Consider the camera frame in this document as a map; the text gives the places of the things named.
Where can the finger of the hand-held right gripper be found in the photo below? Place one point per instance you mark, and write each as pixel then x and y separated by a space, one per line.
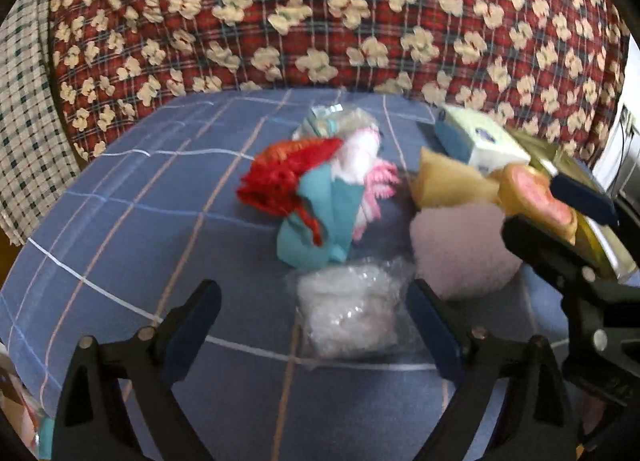
pixel 582 198
pixel 540 246

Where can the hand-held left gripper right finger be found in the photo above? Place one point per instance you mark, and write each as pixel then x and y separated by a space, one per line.
pixel 430 326

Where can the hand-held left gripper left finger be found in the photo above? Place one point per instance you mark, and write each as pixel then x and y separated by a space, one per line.
pixel 200 321

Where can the pink donut toy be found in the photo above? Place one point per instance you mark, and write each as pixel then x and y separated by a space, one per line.
pixel 535 196

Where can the clear plastic bag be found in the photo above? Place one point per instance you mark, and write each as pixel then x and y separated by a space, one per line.
pixel 345 311

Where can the red gold embroidered cloth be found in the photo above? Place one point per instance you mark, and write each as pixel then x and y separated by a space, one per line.
pixel 280 176

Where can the white cloth with pink fringe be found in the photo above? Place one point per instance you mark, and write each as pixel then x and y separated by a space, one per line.
pixel 360 151

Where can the white cabinet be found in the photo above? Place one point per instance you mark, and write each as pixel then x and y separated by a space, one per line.
pixel 622 141

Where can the pink fluffy pad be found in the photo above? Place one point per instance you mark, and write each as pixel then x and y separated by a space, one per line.
pixel 460 251

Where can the blue plaid bedsheet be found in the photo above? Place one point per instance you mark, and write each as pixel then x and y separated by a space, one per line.
pixel 125 241

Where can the tissue pack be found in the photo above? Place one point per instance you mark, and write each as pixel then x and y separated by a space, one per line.
pixel 480 141

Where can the teal cloth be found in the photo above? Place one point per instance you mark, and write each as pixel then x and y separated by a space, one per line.
pixel 325 211

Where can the clear wrapped packet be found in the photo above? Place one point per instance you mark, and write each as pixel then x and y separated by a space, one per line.
pixel 325 120

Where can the white green checkered cloth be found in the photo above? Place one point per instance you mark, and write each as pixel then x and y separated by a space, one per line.
pixel 30 141

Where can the red floral plaid quilt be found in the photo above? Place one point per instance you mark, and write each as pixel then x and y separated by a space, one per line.
pixel 350 16

